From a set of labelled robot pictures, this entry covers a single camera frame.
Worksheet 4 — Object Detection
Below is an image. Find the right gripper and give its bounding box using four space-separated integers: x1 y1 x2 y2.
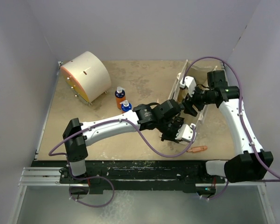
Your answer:
182 84 215 117

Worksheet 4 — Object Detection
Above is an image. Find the canvas tote bag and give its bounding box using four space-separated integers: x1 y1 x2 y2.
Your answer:
168 60 221 145

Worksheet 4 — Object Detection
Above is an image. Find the bright blue orange pump bottle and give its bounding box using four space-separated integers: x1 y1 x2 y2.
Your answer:
120 100 132 113

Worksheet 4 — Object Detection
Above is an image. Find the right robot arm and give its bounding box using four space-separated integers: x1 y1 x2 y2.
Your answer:
180 70 273 183

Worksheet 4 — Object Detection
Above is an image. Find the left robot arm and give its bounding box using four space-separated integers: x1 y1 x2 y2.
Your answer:
63 99 184 183

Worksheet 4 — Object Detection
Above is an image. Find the orange highlighter pen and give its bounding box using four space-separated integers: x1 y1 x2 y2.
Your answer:
187 146 208 153

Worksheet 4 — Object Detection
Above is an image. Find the dark blue orange pump bottle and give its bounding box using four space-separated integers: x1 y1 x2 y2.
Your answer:
114 86 126 110

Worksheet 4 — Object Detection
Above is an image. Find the white cylindrical box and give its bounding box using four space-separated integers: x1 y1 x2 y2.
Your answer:
60 51 112 105

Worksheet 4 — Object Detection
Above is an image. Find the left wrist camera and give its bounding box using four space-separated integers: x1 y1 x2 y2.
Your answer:
175 123 196 145

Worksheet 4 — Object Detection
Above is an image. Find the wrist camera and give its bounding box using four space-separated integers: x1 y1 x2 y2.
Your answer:
179 76 196 97
175 123 196 145

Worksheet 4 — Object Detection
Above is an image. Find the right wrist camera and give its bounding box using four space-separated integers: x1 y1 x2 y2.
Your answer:
179 76 196 97

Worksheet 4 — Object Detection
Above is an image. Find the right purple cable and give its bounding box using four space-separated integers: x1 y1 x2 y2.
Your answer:
182 56 280 203

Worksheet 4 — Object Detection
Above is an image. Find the purple cable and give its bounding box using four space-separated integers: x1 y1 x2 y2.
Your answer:
182 56 280 203
48 119 198 207

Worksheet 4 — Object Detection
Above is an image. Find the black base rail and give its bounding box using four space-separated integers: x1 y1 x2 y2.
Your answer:
31 160 225 194

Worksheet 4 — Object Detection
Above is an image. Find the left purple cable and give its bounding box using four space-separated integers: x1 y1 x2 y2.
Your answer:
48 119 198 207

